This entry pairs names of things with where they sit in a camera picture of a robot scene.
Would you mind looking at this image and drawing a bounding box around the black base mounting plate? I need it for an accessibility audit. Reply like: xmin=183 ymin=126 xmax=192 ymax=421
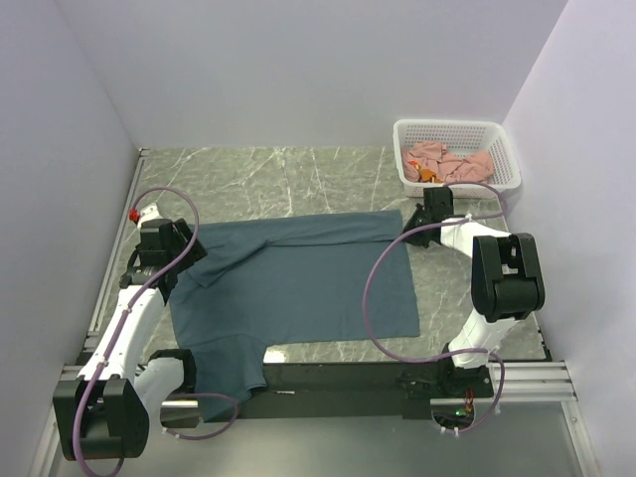
xmin=196 ymin=361 xmax=496 ymax=424

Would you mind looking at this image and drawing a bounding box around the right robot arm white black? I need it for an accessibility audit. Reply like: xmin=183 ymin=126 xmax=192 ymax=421
xmin=403 ymin=204 xmax=546 ymax=397

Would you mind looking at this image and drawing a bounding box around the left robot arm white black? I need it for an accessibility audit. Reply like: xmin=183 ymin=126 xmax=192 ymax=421
xmin=53 ymin=218 xmax=207 ymax=461

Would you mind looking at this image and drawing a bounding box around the teal blue t shirt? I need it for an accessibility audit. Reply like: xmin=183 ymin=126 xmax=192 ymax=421
xmin=169 ymin=210 xmax=419 ymax=420

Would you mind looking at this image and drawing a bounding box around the white plastic mesh basket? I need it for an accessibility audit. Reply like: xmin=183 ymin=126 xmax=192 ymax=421
xmin=393 ymin=117 xmax=522 ymax=199

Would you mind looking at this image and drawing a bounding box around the pink t shirt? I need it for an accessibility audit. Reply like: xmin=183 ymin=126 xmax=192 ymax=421
xmin=401 ymin=141 xmax=495 ymax=184

